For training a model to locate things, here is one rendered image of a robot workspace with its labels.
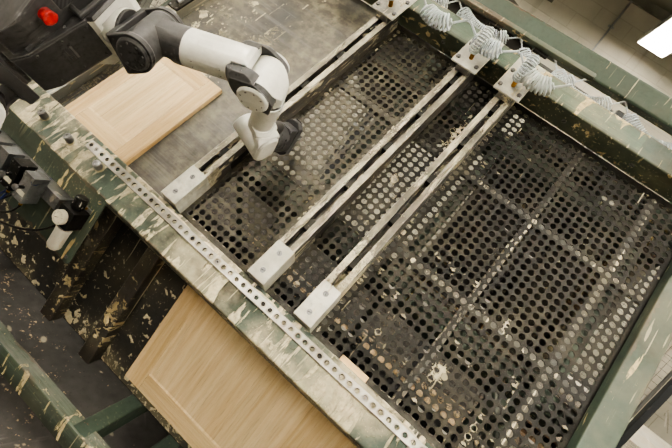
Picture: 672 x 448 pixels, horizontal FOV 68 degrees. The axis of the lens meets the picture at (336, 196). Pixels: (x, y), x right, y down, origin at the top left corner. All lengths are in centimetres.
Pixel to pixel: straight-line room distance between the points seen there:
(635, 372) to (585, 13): 557
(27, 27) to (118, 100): 62
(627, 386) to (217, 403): 120
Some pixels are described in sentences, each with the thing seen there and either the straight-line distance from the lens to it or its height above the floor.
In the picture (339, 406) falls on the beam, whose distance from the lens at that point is 134.
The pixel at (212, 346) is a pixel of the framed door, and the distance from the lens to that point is 172.
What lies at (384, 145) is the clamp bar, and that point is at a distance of 158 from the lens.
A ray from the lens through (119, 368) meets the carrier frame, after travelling 199.
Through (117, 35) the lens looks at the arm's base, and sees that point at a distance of 123.
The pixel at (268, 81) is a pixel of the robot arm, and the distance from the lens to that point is 114.
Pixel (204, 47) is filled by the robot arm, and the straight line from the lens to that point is 117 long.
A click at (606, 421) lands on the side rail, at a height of 119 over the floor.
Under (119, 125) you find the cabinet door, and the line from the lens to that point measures 176.
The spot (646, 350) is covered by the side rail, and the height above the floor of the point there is 138.
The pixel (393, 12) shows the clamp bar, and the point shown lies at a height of 180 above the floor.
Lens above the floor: 146
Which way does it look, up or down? 10 degrees down
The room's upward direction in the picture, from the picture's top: 36 degrees clockwise
